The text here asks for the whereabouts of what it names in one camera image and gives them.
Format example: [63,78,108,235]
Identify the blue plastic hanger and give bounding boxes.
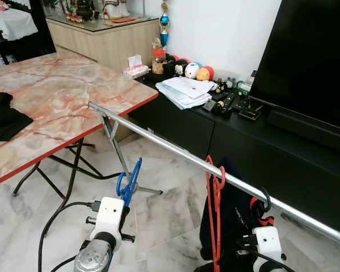
[106,157,144,270]

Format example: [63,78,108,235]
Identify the red plastic hanger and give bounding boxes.
[205,154,227,272]

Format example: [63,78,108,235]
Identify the navy T-shirt red collar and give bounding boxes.
[199,157,279,272]

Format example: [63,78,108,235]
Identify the silver clothes rack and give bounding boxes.
[87,101,340,248]

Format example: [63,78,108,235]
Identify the black television console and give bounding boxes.
[127,68,340,234]

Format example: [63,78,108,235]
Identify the small black electronic box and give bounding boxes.
[239,107,262,121]

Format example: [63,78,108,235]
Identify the marble top folding table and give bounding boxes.
[0,52,160,236]

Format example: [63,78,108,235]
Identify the black soundbar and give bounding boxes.
[266,105,340,158]

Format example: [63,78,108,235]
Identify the stack of white papers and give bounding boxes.
[155,76,218,111]

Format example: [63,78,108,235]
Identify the tissue box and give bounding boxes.
[122,54,150,79]

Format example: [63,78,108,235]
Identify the black T-shirt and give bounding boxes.
[0,92,34,143]

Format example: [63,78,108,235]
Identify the glass jar red lid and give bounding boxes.
[151,46,167,75]

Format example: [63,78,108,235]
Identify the white round plush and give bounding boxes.
[184,62,201,79]

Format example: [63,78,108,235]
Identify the light wood sideboard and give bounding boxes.
[45,15,161,74]

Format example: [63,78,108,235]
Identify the red packet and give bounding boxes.
[110,16,140,25]

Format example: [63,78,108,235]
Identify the blue gold trophy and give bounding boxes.
[158,0,171,49]

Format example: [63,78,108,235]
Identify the black upright piano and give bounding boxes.
[0,0,57,64]

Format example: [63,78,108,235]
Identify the black flat screen television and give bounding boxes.
[249,0,340,132]

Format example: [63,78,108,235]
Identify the white porcelain statue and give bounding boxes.
[101,0,131,19]

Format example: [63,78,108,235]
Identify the black incense pot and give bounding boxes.
[74,0,96,23]

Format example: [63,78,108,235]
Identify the white lace piano cover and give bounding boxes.
[0,7,39,42]

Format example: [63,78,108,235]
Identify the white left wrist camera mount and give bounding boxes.
[95,196,126,251]

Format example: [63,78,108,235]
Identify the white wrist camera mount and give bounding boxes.
[252,226,284,268]
[95,196,126,251]

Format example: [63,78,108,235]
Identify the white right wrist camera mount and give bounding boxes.
[252,226,284,268]

